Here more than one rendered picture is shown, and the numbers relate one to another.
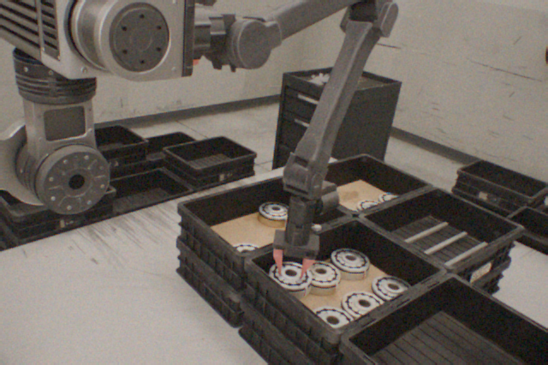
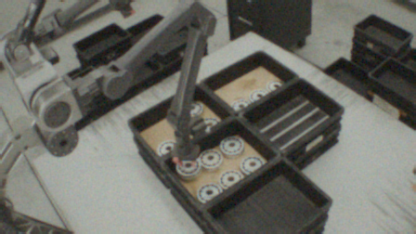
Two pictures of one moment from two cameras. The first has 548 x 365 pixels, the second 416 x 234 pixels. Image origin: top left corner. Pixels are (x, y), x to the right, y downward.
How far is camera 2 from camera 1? 0.75 m
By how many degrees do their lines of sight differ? 21
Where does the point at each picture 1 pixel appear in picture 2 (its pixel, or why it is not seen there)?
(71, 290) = (86, 169)
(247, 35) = (110, 85)
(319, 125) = (179, 94)
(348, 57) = (189, 51)
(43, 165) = (46, 141)
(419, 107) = not seen: outside the picture
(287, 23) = (136, 61)
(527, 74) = not seen: outside the picture
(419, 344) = (259, 200)
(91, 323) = (97, 189)
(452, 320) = (285, 180)
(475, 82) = not seen: outside the picture
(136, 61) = (58, 123)
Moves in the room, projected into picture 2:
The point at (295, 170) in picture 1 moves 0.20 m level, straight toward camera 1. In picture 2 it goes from (171, 119) to (157, 162)
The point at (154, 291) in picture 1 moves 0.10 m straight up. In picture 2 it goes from (126, 167) to (122, 154)
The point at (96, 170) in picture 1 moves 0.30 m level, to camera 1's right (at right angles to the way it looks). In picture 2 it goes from (71, 136) to (143, 138)
